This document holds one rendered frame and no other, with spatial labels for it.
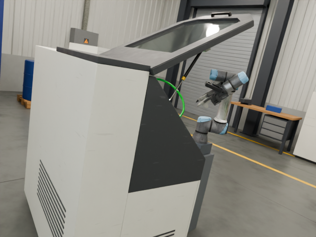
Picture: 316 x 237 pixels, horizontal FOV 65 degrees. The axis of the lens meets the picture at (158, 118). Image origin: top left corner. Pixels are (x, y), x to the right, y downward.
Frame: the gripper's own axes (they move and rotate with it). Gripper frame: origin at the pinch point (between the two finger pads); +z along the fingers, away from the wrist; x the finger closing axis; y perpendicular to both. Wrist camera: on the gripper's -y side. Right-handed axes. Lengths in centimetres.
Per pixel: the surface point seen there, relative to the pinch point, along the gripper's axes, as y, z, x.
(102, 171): -18, 51, -58
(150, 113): -23.6, 18.4, -38.5
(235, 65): 204, -76, 633
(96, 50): -67, 40, 22
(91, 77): -57, 25, -51
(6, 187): -19, 215, 35
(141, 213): 23, 59, -48
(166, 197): 30, 45, -36
